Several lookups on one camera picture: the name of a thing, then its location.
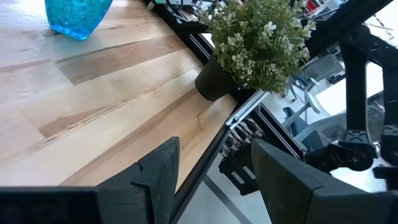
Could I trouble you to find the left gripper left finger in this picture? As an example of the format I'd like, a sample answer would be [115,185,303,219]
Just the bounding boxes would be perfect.
[96,136,181,224]

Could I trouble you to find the black control box with slots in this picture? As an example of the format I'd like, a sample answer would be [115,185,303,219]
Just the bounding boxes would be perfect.
[218,117,265,196]

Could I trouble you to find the silver metal bracket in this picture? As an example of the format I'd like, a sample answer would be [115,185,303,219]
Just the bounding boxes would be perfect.
[226,90,270,130]

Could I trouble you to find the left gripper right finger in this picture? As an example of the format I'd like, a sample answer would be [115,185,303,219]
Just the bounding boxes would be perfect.
[251,138,325,224]

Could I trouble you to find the blue glass vase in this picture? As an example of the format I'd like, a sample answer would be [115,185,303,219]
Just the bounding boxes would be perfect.
[44,0,114,41]

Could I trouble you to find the grey office chair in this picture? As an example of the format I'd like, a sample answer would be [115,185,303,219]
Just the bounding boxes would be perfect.
[281,52,386,150]

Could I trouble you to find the green bush with white blossoms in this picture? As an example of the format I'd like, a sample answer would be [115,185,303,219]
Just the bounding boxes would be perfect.
[195,0,317,102]

